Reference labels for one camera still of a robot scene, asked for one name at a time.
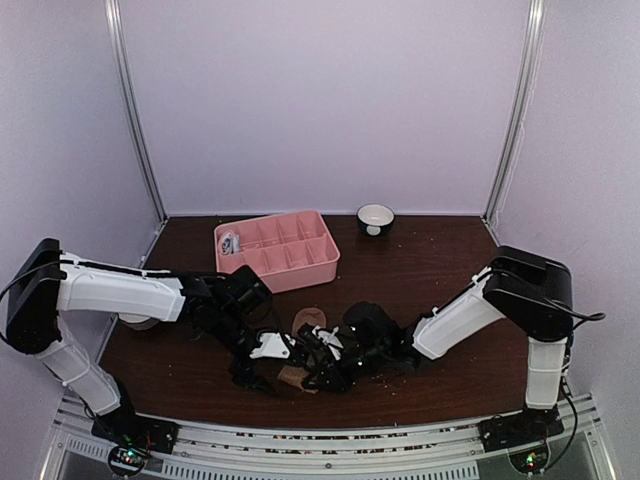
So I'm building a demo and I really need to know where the right aluminium frame post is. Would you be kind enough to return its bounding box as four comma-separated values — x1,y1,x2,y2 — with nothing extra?
483,0,547,231

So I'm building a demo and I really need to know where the black white ceramic bowl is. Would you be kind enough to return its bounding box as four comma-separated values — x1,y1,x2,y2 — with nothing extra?
356,204,395,237

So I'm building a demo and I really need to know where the left aluminium frame post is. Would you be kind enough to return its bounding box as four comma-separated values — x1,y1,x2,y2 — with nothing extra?
104,0,168,223

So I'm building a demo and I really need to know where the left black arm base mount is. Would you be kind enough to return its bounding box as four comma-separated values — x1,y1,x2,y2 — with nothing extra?
86,410,179,477

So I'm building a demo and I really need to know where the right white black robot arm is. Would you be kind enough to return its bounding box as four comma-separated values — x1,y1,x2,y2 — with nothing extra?
298,246,606,442

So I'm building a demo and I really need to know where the aluminium frame post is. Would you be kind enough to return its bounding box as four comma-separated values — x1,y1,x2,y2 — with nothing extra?
483,0,547,231
104,0,168,223

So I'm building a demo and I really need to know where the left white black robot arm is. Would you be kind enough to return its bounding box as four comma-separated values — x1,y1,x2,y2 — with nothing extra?
1,238,298,444

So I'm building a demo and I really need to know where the tan brown sock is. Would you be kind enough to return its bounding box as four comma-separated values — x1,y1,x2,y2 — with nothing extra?
277,307,327,394

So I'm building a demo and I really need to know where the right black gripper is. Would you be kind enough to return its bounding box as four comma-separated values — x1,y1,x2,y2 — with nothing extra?
307,346,388,400

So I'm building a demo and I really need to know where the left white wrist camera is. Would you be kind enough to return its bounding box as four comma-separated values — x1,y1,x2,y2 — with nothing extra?
249,332,296,359

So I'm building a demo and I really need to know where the white fluted bowl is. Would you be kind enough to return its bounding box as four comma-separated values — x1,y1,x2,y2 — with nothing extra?
117,313,159,331

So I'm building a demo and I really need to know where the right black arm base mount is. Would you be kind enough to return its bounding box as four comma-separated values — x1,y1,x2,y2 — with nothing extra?
478,411,564,476

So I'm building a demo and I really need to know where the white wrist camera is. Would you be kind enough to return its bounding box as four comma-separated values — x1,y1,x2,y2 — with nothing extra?
297,324,345,360
249,332,296,359

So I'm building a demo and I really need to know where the pink patterned sock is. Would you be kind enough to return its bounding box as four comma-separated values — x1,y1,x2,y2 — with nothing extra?
217,230,241,256

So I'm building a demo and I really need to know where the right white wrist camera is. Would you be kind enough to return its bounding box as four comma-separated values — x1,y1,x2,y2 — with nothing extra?
297,324,345,360

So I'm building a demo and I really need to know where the pink divided organizer tray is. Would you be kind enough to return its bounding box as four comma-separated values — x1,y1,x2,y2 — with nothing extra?
214,210,340,293

